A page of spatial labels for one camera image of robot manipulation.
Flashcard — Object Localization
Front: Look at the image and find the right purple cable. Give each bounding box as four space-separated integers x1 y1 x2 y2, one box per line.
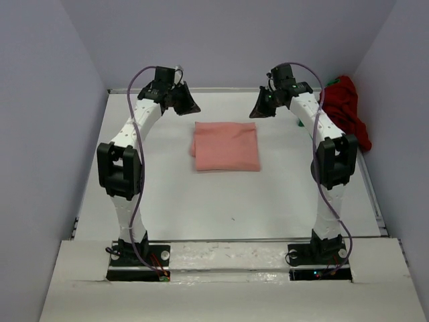
266 61 353 278

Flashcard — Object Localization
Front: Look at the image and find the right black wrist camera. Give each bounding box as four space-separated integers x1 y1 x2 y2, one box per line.
271 63 296 90

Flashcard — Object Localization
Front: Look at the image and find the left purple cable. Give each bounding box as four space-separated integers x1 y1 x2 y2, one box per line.
127 66 184 274

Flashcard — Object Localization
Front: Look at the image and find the red t shirt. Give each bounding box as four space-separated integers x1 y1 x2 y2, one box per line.
337 75 372 152

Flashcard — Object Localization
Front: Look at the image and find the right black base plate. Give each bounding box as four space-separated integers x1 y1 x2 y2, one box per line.
285 244 353 282

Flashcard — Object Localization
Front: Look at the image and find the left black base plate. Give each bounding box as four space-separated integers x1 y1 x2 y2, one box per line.
106 242 170 282

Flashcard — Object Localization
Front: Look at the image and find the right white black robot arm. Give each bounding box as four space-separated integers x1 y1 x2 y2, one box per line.
249 62 359 267

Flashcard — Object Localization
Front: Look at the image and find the pink t shirt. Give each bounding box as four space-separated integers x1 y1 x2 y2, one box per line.
190 122 261 172

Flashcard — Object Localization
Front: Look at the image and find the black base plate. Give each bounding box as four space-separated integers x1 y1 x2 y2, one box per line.
285 244 353 282
106 242 170 282

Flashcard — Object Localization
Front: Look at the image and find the green t shirt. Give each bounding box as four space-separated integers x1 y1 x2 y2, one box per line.
296 77 340 128

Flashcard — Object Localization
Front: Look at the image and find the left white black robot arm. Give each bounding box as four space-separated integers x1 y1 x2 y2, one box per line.
96 66 201 270

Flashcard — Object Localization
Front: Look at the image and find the purple cable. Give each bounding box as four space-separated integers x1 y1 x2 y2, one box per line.
127 66 184 274
266 61 353 278

